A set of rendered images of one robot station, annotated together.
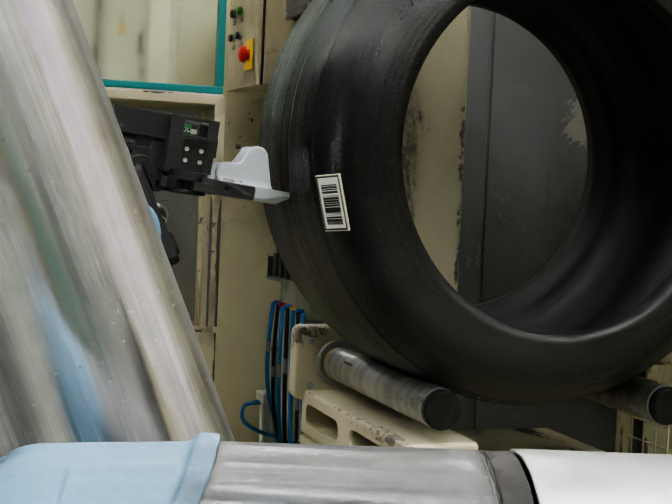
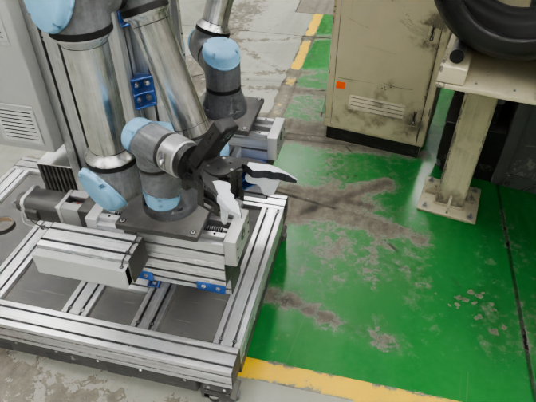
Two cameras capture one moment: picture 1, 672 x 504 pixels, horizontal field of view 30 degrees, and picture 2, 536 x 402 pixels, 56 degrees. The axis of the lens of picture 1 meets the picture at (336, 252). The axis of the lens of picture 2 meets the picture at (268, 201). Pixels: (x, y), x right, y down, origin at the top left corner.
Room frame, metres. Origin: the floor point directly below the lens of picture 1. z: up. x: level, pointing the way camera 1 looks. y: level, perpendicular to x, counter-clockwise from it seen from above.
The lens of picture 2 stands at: (-0.20, -0.71, 1.60)
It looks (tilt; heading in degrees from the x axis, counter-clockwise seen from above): 41 degrees down; 43
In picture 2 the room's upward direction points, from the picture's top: straight up
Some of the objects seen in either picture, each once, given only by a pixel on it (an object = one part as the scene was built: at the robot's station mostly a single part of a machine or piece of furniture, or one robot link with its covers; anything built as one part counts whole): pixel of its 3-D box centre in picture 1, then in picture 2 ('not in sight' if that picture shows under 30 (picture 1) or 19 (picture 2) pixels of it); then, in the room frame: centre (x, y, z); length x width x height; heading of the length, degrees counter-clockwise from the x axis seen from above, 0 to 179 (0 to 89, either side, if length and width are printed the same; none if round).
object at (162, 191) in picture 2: not in sight; (166, 179); (0.27, 0.02, 0.94); 0.11 x 0.08 x 0.11; 4
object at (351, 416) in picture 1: (380, 436); (459, 54); (1.49, -0.06, 0.84); 0.36 x 0.09 x 0.06; 19
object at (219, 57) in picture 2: not in sight; (221, 63); (0.81, 0.42, 0.88); 0.13 x 0.12 x 0.14; 66
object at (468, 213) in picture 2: not in sight; (450, 197); (1.78, -0.09, 0.02); 0.27 x 0.27 x 0.04; 19
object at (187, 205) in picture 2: not in sight; (168, 187); (0.37, 0.17, 0.77); 0.15 x 0.15 x 0.10
